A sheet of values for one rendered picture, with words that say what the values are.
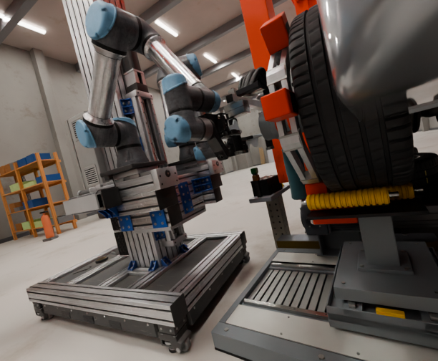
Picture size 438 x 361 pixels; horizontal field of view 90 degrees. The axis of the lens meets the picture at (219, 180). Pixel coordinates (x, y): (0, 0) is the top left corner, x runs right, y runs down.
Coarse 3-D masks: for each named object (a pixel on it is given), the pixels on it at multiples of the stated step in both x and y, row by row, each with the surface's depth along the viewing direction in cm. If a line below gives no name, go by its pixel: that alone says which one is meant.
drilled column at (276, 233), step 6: (276, 198) 165; (282, 198) 172; (270, 204) 171; (276, 204) 168; (282, 204) 170; (270, 210) 170; (276, 210) 169; (282, 210) 168; (270, 216) 171; (276, 216) 168; (282, 216) 166; (276, 222) 169; (282, 222) 166; (276, 228) 170; (282, 228) 167; (288, 228) 173; (276, 234) 176; (282, 234) 170; (276, 240) 171; (276, 246) 172
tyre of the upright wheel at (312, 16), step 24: (312, 24) 60; (312, 48) 58; (312, 72) 58; (312, 96) 58; (336, 96) 56; (312, 120) 60; (336, 120) 57; (384, 120) 52; (408, 120) 51; (312, 144) 62; (336, 144) 60; (360, 144) 57; (384, 144) 56; (408, 144) 53; (336, 168) 66; (360, 168) 62; (384, 168) 61; (408, 168) 59
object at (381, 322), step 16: (336, 304) 79; (352, 304) 72; (368, 304) 75; (336, 320) 75; (352, 320) 72; (368, 320) 70; (384, 320) 67; (400, 320) 65; (416, 320) 63; (432, 320) 61; (384, 336) 68; (400, 336) 65; (416, 336) 63; (432, 336) 61
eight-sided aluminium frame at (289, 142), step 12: (288, 48) 74; (276, 60) 75; (288, 60) 72; (276, 72) 68; (288, 72) 68; (276, 84) 69; (288, 84) 67; (288, 132) 71; (300, 132) 68; (288, 144) 69; (300, 144) 68; (288, 156) 74; (300, 168) 78; (312, 168) 76; (300, 180) 83; (312, 180) 81
